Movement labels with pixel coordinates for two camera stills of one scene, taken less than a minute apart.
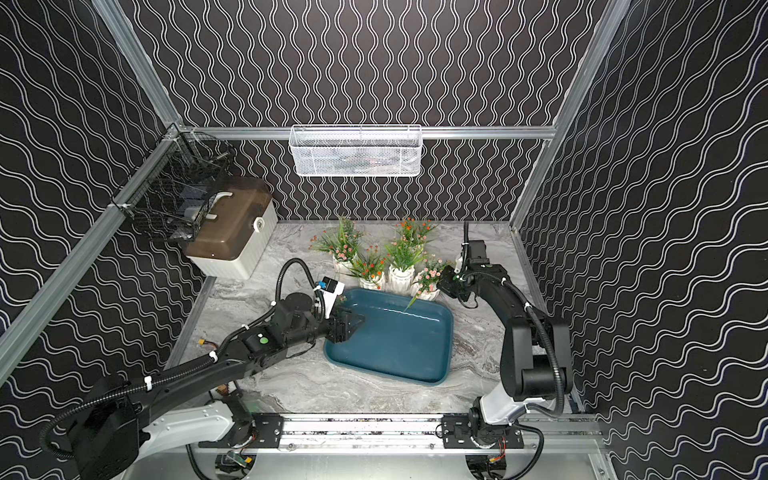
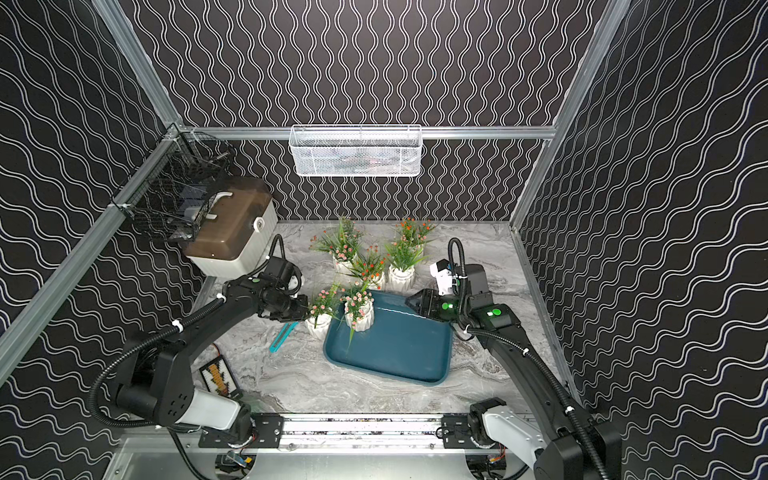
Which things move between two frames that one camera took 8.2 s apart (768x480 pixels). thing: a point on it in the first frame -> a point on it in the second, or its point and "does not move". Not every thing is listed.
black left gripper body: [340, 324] -> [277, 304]
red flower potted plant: [370, 268] does not move
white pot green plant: [402, 257] does not move
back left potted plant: [342, 242] does not move
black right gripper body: [452, 282] -> [445, 307]
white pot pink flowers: [425, 285] -> [359, 311]
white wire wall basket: [356, 150] does not move
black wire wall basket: [168, 193] does not move
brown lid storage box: [236, 229] does not move
